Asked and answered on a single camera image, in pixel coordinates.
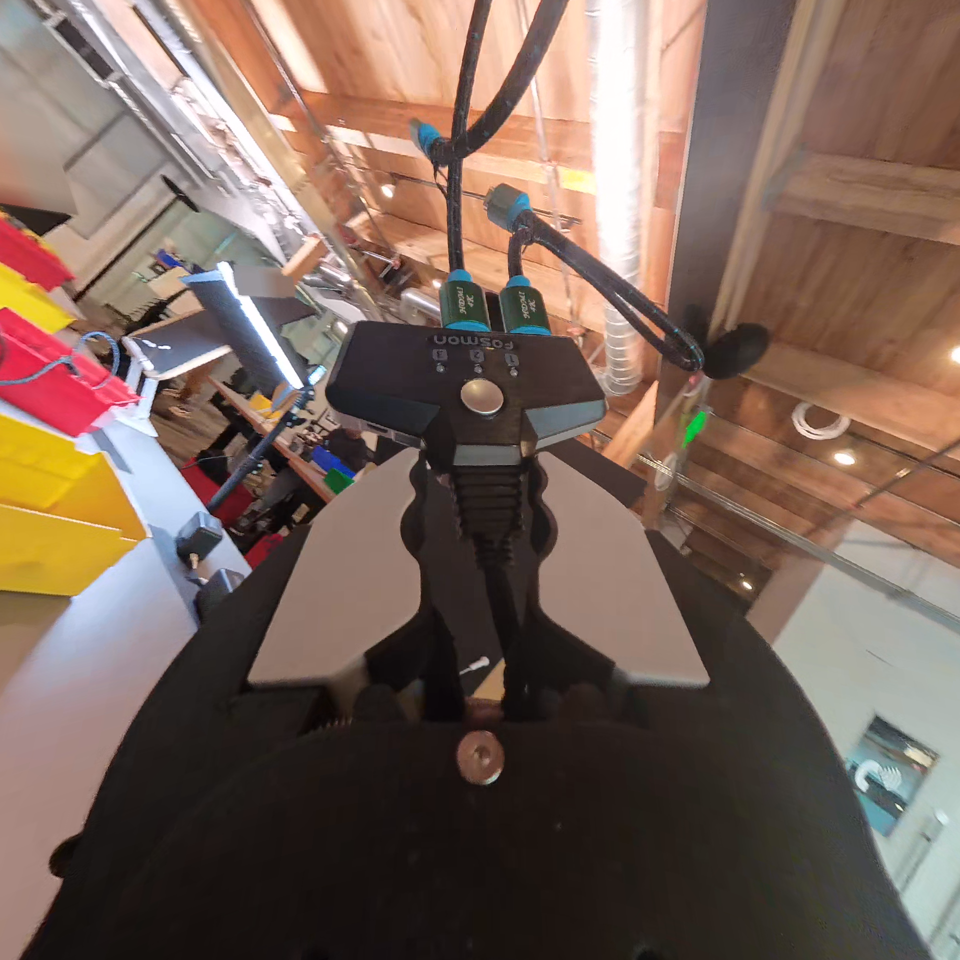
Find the large yellow plastic bin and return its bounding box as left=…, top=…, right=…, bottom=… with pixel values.
left=0, top=408, right=149, bottom=599

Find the red plastic bin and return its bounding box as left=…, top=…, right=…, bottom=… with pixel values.
left=0, top=307, right=144, bottom=438
left=0, top=212, right=76, bottom=294

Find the black panel on white stand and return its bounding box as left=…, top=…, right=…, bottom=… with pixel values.
left=123, top=258, right=320, bottom=438

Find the silver ventilation duct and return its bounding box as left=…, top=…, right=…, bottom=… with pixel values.
left=588, top=0, right=665, bottom=397

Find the black hdmi switch box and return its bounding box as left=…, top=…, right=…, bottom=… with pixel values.
left=324, top=321, right=609, bottom=725

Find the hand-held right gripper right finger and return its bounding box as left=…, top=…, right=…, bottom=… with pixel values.
left=517, top=450, right=711, bottom=689

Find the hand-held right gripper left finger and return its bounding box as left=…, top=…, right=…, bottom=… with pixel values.
left=247, top=446, right=462, bottom=699

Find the grey braided cable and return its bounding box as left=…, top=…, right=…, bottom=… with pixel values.
left=0, top=330, right=123, bottom=393

